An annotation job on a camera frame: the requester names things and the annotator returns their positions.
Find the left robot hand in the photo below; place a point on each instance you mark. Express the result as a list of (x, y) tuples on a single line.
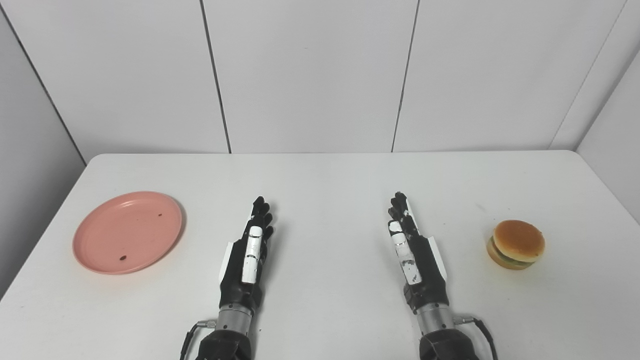
[(243, 270)]

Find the pink plate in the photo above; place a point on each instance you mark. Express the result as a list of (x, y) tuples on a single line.
[(127, 232)]

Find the toy hamburger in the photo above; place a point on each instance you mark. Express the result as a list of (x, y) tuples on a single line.
[(516, 244)]

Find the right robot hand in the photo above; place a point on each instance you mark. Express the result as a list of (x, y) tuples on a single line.
[(422, 270)]

